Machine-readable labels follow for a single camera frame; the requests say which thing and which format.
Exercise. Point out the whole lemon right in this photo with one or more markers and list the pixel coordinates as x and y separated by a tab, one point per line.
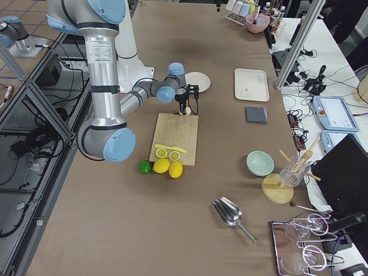
175	169

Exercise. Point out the yellow plastic cup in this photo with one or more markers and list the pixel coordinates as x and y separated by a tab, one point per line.
252	6

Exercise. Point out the pink plastic cup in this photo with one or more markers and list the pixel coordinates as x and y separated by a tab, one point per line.
237	7

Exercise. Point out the green lime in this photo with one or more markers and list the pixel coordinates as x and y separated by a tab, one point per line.
145	166

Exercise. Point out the metal tray with glasses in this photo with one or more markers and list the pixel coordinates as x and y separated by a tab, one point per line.
297	245

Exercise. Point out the teach pendant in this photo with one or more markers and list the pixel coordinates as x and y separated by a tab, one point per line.
331	138
333	114

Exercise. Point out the black laptop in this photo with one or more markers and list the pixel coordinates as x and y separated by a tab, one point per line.
343	173

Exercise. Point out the copper wire bottle rack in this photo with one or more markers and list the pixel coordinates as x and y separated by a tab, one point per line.
276	25

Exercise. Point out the left teach pendant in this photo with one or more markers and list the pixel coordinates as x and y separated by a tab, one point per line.
333	114

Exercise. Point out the lemon half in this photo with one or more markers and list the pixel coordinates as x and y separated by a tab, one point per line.
161	153
174	155

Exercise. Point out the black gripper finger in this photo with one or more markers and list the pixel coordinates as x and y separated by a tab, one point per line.
182	109

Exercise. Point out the blue plastic cup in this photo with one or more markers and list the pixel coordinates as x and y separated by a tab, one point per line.
244	11

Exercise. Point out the wooden glass drying stand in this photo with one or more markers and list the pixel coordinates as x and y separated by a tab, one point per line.
275	190

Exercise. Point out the mint green bowl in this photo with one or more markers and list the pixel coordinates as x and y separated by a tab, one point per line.
260	163

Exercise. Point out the metal ice scoop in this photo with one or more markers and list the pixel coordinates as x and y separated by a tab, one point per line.
231	215

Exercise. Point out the cream round plate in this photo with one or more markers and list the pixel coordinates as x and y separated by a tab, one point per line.
199	79

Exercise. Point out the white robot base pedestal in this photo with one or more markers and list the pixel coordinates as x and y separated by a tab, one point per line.
130	68

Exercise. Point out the white plastic cup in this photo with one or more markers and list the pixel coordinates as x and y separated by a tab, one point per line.
230	4

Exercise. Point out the yellow plastic knife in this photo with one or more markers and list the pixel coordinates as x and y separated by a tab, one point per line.
174	148

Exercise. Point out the pink bowl with ice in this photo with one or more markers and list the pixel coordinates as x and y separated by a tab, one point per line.
261	23

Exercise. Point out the cream rabbit tray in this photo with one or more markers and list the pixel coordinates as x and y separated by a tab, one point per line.
251	85

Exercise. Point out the whole lemon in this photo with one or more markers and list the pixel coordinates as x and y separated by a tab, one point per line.
175	169
161	166

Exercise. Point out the bamboo cutting board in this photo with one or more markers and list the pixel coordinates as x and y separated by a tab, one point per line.
177	130

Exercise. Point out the lemon half right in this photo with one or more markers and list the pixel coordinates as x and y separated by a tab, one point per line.
174	155

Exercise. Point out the white wire cup rack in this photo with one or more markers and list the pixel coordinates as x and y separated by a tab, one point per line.
235	18

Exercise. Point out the lemon half left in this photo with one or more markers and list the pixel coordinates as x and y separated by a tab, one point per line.
161	153

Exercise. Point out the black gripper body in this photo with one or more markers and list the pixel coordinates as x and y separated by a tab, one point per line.
181	100

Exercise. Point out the aluminium frame post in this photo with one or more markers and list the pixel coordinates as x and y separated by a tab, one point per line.
306	26

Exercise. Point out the whole lemon left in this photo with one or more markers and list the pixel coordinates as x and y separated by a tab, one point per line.
161	166

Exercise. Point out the clear textured glass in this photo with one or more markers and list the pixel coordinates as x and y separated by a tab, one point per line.
294	171

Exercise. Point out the grey folded cloth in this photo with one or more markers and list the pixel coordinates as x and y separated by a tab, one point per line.
255	114

